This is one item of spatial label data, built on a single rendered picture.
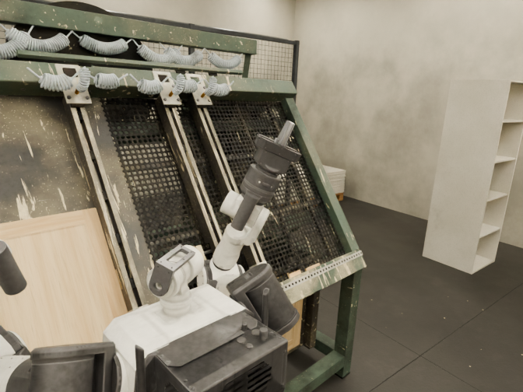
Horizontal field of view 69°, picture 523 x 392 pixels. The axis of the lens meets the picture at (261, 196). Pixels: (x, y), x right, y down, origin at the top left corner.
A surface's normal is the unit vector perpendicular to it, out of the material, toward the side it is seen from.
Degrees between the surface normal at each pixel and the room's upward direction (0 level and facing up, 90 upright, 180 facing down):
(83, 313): 55
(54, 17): 90
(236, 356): 0
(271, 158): 97
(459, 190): 90
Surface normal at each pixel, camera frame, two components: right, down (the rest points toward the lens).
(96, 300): 0.58, -0.38
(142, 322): 0.04, -0.96
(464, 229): -0.79, 0.13
